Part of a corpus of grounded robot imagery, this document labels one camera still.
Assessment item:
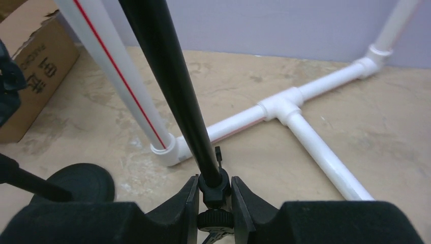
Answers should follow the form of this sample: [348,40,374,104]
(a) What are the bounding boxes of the blue plastic microphone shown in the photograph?
[1,41,27,127]

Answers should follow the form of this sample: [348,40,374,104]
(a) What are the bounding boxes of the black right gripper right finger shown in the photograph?
[231,176,287,243]

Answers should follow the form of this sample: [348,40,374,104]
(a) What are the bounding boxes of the white PVC pipe frame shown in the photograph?
[56,1,420,201]

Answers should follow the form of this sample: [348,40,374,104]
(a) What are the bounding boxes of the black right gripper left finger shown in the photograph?
[145,175,199,243]

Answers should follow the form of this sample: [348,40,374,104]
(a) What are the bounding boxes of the black round-base desk mic stand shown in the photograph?
[1,154,115,203]

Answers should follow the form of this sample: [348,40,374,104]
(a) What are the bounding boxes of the black tripod mic stand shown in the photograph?
[120,1,233,243]

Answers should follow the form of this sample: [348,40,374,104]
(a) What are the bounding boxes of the brown cardboard box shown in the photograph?
[1,1,79,143]

